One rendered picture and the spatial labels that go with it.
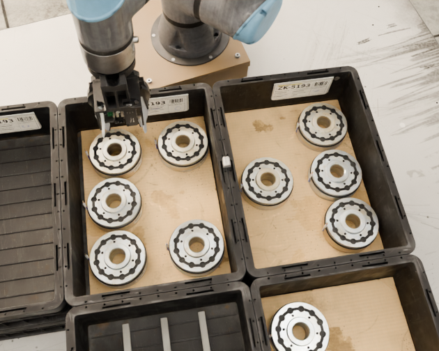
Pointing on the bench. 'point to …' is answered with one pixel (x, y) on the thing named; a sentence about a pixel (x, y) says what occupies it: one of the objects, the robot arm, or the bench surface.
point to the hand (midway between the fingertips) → (124, 120)
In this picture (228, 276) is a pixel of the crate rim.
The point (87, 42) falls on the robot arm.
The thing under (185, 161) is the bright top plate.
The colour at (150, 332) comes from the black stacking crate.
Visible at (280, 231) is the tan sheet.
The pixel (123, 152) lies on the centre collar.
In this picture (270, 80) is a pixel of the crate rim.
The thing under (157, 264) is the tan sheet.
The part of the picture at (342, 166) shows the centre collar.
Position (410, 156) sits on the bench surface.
